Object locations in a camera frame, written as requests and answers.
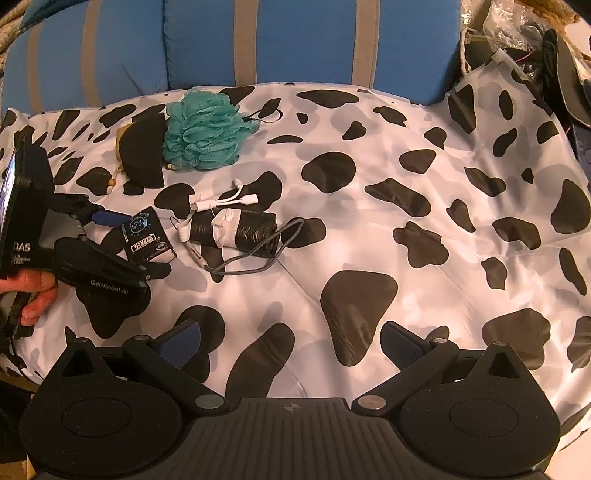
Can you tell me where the black fluffy cloth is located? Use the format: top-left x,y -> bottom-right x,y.
121,113 -> 170,188

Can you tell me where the tan drawstring pouch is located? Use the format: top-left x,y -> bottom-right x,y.
105,124 -> 136,193

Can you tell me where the beige woven cloth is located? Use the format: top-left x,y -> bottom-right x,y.
0,0 -> 29,52

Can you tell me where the clear plastic bag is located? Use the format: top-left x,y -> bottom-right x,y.
480,0 -> 557,52

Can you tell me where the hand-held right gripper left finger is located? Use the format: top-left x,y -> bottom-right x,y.
50,321 -> 231,412

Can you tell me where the black plastic bag roll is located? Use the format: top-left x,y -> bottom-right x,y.
189,208 -> 283,260

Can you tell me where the white adapter cable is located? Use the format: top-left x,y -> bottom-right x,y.
188,177 -> 260,216

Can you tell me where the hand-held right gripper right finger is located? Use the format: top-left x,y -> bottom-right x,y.
353,322 -> 533,412

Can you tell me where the small black box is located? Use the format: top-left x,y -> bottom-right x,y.
120,207 -> 177,265

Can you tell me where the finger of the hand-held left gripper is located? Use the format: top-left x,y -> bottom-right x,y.
78,235 -> 160,283
54,193 -> 128,229

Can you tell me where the grey cord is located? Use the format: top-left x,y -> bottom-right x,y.
191,217 -> 306,278

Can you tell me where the teal mesh bath loofah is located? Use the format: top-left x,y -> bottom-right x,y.
163,89 -> 283,173

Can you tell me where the person's left hand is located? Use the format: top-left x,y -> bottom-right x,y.
0,270 -> 60,326

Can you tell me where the cow print blanket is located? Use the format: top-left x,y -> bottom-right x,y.
0,46 -> 591,444

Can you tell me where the blue striped cushion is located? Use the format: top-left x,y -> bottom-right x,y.
0,0 -> 468,114

